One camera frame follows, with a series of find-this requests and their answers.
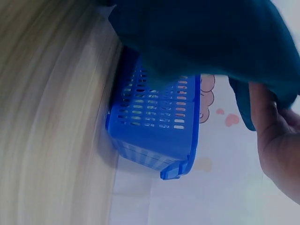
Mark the person's right hand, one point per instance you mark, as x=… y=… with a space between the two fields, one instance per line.
x=281 y=150

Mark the green fabric garment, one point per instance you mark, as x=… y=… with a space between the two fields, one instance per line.
x=206 y=37

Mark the blue slotted plastic basket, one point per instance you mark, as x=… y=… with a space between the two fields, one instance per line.
x=154 y=131

